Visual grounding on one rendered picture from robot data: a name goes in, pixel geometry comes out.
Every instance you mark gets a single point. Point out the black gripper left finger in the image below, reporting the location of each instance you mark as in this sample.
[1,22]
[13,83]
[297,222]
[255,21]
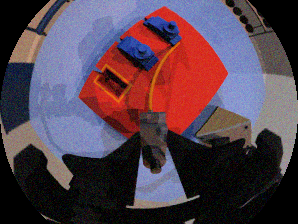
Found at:
[119,169]

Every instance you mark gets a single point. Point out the red flat rectangular plate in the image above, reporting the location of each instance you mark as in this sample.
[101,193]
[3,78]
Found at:
[187,81]

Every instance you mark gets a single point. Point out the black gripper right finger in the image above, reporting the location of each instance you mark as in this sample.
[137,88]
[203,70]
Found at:
[195,162]

